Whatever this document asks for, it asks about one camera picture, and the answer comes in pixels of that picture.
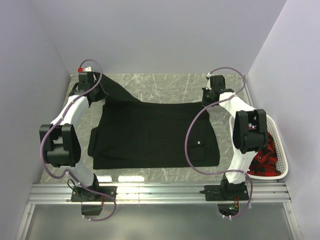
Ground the aluminium mounting rail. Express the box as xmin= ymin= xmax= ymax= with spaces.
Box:
xmin=27 ymin=181 xmax=291 ymax=205

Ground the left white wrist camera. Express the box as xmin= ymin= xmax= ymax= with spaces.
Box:
xmin=77 ymin=66 xmax=92 ymax=73

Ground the white plastic laundry basket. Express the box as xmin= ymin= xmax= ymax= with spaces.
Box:
xmin=225 ymin=115 xmax=289 ymax=184

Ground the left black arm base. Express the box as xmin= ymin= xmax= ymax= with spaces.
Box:
xmin=70 ymin=186 xmax=117 ymax=203

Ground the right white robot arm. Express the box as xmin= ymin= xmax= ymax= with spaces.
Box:
xmin=202 ymin=75 xmax=268 ymax=200

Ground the red black plaid shirt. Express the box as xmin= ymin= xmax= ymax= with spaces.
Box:
xmin=247 ymin=133 xmax=281 ymax=177

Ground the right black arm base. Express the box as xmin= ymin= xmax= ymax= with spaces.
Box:
xmin=199 ymin=185 xmax=249 ymax=202

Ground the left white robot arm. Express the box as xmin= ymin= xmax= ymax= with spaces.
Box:
xmin=39 ymin=71 xmax=106 ymax=201

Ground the black long sleeve shirt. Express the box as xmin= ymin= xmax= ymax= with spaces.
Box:
xmin=87 ymin=75 xmax=220 ymax=170

